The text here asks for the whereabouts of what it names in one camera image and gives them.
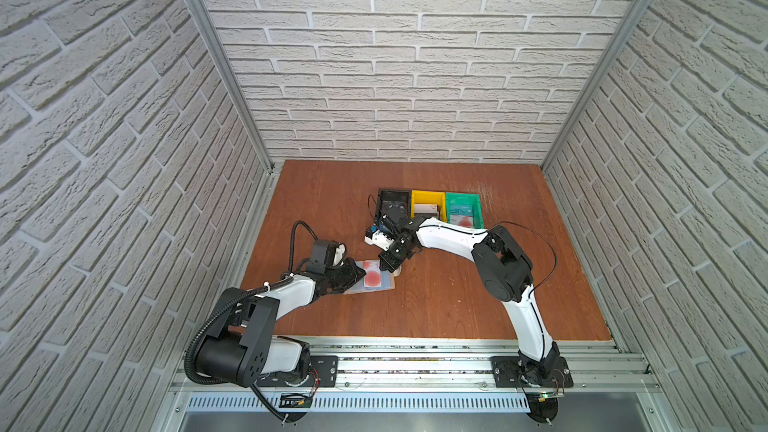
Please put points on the tan leather card holder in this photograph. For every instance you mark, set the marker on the tan leather card holder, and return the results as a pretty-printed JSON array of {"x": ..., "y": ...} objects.
[{"x": 357, "y": 288}]

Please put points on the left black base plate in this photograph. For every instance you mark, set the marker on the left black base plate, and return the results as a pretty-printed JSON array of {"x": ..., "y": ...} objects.
[{"x": 318, "y": 370}]

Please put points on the black storage bin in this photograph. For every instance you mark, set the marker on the black storage bin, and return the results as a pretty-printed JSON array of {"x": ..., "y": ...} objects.
[{"x": 395, "y": 204}]

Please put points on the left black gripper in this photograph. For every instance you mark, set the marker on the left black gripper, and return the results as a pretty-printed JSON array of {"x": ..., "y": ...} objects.
[{"x": 355, "y": 272}]

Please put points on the cards in yellow bin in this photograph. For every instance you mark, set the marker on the cards in yellow bin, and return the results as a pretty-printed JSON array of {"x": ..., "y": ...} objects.
[{"x": 427, "y": 210}]

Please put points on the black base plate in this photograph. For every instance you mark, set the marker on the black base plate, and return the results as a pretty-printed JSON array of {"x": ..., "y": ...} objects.
[
  {"x": 318, "y": 370},
  {"x": 516, "y": 372}
]

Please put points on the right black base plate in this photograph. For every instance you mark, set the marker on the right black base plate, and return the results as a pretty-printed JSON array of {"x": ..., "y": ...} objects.
[{"x": 516, "y": 372}]

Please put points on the aluminium rail frame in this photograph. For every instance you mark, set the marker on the aluminium rail frame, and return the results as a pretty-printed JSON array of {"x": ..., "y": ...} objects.
[{"x": 368, "y": 374}]

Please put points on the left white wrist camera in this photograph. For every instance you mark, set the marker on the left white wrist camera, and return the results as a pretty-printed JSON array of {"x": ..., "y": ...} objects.
[{"x": 339, "y": 254}]

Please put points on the green storage bin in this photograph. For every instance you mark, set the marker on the green storage bin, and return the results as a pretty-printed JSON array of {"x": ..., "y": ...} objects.
[{"x": 473, "y": 200}]

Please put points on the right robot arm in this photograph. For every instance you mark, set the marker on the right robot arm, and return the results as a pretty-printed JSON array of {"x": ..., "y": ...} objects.
[{"x": 504, "y": 269}]

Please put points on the cards in green bin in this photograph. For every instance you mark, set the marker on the cards in green bin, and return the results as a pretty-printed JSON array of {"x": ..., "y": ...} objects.
[{"x": 461, "y": 215}]

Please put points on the yellow storage bin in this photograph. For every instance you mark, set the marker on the yellow storage bin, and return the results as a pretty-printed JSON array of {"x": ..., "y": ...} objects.
[{"x": 420, "y": 196}]

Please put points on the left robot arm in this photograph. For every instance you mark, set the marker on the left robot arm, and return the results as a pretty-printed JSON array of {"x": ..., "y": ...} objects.
[{"x": 237, "y": 343}]

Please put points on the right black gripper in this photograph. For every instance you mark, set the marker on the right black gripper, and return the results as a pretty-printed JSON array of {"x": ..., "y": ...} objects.
[{"x": 389, "y": 264}]

